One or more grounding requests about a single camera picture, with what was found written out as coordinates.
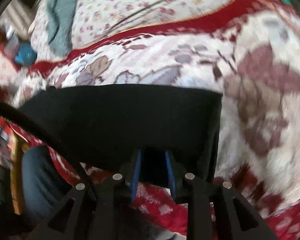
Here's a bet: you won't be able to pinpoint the black pants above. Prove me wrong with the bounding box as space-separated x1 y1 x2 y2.
19 85 222 187

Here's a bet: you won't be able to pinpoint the blue plastic bag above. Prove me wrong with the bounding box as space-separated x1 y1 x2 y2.
14 43 37 67

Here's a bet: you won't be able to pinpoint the white floral bed sheet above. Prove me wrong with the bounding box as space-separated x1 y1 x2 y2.
30 0 229 61

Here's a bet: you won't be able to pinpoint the red white leaf blanket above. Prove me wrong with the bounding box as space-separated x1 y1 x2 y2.
0 0 300 239

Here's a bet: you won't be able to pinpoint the teal fleece garment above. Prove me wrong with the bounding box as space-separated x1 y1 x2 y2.
46 0 78 57

